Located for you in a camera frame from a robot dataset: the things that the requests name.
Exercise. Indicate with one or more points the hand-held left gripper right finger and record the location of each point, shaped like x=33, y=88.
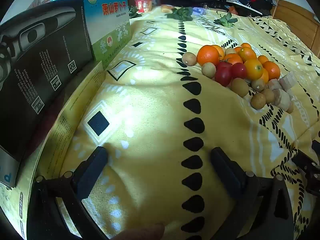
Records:
x=228, y=173

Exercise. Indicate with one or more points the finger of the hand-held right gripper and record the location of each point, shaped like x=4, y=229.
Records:
x=313, y=183
x=302, y=159

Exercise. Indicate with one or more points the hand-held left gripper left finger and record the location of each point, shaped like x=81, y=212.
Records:
x=92, y=173

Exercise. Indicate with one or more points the pile of longans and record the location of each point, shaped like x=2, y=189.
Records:
x=240, y=87

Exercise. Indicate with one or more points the pile of oranges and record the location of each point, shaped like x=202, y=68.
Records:
x=208, y=55

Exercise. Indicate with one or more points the person's left hand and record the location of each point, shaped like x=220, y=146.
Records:
x=141, y=233

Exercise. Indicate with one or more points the yellow flat box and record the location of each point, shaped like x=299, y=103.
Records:
x=42, y=170

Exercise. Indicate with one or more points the yellow patterned blanket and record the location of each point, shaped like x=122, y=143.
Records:
x=150, y=92

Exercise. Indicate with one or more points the black printed box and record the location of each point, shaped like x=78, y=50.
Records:
x=37, y=62

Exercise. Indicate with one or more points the wooden headboard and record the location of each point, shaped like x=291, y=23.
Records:
x=297, y=22

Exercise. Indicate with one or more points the green leaf sprig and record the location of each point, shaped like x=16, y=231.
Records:
x=182, y=14
x=133, y=12
x=227, y=20

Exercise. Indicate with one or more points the blue and green box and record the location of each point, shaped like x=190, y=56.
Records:
x=110, y=17

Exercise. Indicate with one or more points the blue and white packet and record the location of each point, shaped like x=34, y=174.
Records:
x=199, y=11

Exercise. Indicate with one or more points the orange packet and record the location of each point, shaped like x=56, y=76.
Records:
x=166, y=9

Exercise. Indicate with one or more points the red noodle cup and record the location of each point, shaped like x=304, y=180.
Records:
x=143, y=5

